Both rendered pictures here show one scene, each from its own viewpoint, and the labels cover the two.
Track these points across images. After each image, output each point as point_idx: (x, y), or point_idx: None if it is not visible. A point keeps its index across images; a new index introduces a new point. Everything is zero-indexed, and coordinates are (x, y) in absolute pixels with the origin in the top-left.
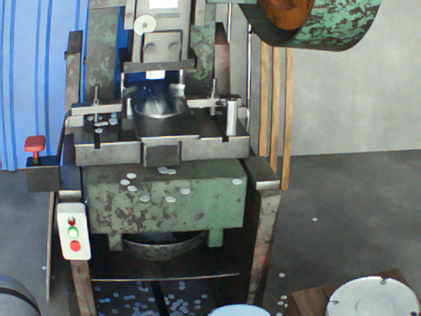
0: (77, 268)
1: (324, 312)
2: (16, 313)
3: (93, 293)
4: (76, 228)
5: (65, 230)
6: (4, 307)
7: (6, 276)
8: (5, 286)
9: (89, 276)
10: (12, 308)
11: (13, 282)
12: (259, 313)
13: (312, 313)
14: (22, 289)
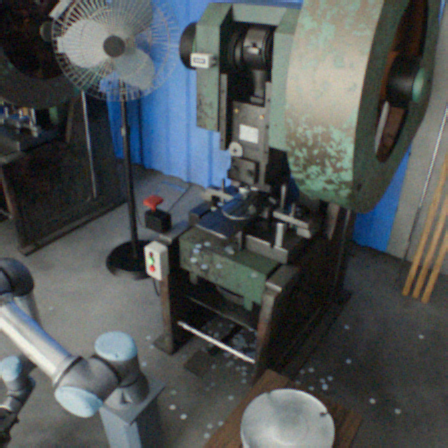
0: (162, 283)
1: None
2: None
3: (171, 302)
4: (153, 259)
5: (148, 257)
6: None
7: (9, 261)
8: (0, 264)
9: (167, 290)
10: None
11: (8, 264)
12: (125, 346)
13: (258, 392)
14: (9, 269)
